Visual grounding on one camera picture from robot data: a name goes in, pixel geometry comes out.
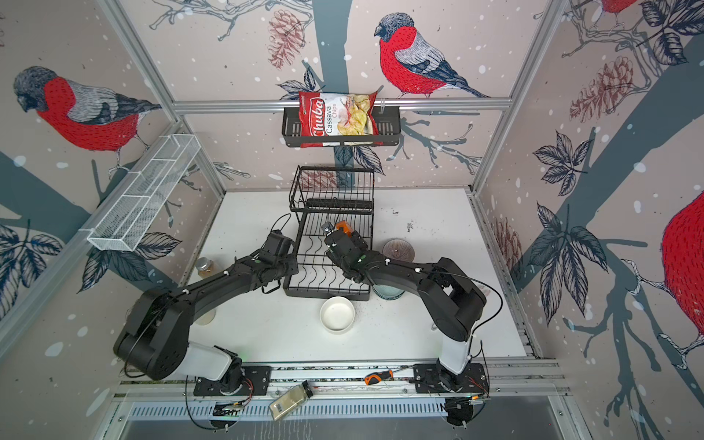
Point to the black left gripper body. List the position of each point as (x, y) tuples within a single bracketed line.
[(288, 267)]

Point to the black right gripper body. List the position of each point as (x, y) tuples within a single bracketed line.
[(357, 244)]

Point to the orange glass bowl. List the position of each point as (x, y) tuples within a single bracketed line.
[(345, 227)]

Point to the white ceramic bowl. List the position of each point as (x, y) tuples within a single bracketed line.
[(337, 315)]

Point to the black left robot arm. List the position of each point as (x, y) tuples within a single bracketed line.
[(155, 338)]

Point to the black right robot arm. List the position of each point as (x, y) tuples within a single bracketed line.
[(451, 298)]

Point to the striped patterned bowl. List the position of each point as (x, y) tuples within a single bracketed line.
[(399, 249)]

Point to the light green glazed bowl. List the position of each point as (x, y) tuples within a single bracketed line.
[(387, 293)]

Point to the small jar with brown contents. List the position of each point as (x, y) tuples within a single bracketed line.
[(205, 267)]

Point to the beige electronic box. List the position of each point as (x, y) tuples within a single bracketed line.
[(291, 400)]

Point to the red cassava chips bag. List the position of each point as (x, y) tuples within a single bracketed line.
[(337, 115)]

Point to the black wire dish rack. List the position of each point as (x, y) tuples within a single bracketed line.
[(325, 199)]

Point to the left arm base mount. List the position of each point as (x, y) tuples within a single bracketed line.
[(238, 379)]

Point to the black wall basket shelf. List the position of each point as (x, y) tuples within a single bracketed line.
[(379, 128)]

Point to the orange handled screwdriver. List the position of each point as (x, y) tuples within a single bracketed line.
[(378, 377)]

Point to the white wire wall shelf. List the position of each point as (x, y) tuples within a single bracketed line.
[(129, 218)]

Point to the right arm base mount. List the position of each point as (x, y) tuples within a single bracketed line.
[(467, 391)]

